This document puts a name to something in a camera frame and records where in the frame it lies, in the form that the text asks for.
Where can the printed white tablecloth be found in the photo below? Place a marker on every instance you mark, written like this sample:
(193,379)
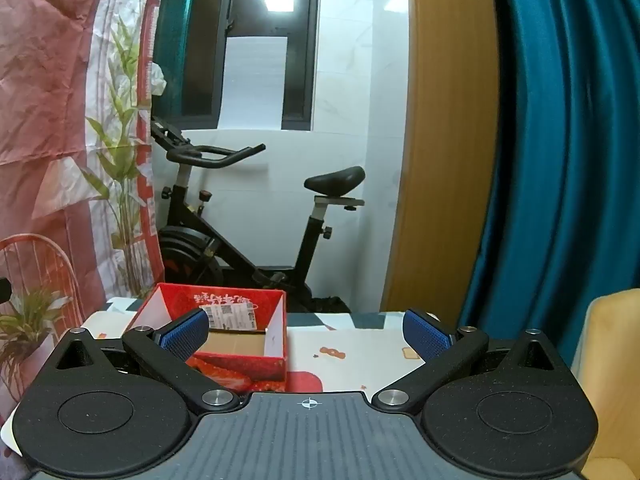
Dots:
(350,360)

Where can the white crumpled paper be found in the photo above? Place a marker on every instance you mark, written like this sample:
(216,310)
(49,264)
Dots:
(157,80)

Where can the dark framed window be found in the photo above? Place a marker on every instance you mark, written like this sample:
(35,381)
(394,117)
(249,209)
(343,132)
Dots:
(300,60)

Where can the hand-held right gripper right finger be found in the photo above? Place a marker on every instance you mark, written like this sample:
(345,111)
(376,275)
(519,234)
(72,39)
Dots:
(426,339)

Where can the red cardboard box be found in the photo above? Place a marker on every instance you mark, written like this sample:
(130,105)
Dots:
(225,367)

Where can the yellow chair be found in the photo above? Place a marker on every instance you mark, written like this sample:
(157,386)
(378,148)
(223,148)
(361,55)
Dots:
(612,340)

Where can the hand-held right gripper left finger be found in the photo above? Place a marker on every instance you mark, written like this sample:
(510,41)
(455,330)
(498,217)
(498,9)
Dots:
(184,336)

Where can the teal curtain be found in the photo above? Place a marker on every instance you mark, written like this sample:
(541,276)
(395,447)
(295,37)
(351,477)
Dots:
(565,135)

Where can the wooden door panel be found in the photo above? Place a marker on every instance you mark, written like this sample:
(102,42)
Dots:
(445,135)

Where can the white foam board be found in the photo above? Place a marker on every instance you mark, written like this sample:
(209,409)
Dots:
(252,85)

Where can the black exercise bike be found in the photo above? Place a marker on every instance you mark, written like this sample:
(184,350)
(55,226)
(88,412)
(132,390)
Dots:
(210,240)

